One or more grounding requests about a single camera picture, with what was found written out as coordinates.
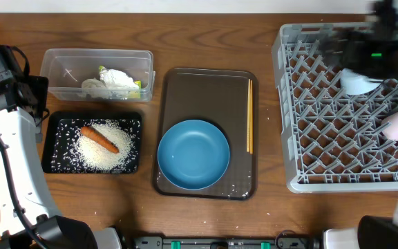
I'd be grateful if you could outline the light blue bowl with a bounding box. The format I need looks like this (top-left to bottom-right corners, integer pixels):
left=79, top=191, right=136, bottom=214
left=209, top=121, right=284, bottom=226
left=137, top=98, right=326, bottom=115
left=340, top=68, right=383, bottom=95

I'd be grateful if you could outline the orange carrot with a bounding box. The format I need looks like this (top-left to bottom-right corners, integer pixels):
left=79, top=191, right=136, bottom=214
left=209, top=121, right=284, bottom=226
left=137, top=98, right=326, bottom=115
left=81, top=127, right=119, bottom=154

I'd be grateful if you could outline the white tissue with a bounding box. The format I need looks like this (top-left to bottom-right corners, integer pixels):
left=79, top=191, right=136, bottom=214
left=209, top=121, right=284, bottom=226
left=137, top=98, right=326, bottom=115
left=99, top=66, right=140, bottom=89

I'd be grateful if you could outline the pile of white rice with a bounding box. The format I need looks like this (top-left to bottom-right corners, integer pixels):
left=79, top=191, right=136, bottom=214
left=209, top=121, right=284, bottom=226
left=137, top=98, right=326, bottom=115
left=52, top=119, right=141, bottom=173

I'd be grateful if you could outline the yellow snack wrapper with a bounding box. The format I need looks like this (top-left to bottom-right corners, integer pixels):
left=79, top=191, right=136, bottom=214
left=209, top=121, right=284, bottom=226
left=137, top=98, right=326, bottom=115
left=99, top=66, right=141, bottom=99

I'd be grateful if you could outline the wooden chopstick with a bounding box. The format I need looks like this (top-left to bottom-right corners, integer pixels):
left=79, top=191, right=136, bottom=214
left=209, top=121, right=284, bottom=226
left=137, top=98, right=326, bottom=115
left=247, top=79, right=252, bottom=153
left=249, top=80, right=254, bottom=154

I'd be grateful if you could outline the dark blue plate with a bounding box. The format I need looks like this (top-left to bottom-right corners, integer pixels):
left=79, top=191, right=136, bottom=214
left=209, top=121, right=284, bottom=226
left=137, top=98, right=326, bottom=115
left=157, top=120, right=231, bottom=190

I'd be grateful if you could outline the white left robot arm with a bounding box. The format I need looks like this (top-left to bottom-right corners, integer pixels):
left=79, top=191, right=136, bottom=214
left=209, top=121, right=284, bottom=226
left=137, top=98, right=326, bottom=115
left=0, top=71, right=122, bottom=248

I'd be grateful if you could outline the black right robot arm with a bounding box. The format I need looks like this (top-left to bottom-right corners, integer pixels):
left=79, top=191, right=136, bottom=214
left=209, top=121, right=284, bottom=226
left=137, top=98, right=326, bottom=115
left=321, top=0, right=398, bottom=248

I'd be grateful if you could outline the black waste tray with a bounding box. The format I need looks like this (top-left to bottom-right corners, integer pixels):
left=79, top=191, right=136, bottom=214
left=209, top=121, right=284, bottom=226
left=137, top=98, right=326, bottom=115
left=41, top=111, right=142, bottom=174

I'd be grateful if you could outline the grey dishwasher rack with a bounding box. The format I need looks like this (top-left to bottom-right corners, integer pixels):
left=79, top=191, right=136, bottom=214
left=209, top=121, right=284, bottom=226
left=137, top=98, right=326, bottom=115
left=272, top=23, right=398, bottom=193

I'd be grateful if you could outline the clear plastic bin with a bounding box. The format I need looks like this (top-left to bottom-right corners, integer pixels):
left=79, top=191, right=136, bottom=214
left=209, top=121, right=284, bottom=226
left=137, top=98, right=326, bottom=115
left=40, top=48, right=155, bottom=102

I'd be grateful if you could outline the dark brown serving tray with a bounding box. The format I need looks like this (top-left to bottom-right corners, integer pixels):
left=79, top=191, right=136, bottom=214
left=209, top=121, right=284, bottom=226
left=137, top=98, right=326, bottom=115
left=152, top=68, right=258, bottom=201

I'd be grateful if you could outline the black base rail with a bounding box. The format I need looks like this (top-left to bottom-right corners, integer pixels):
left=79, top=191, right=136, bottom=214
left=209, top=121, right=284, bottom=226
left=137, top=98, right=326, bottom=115
left=131, top=234, right=323, bottom=249

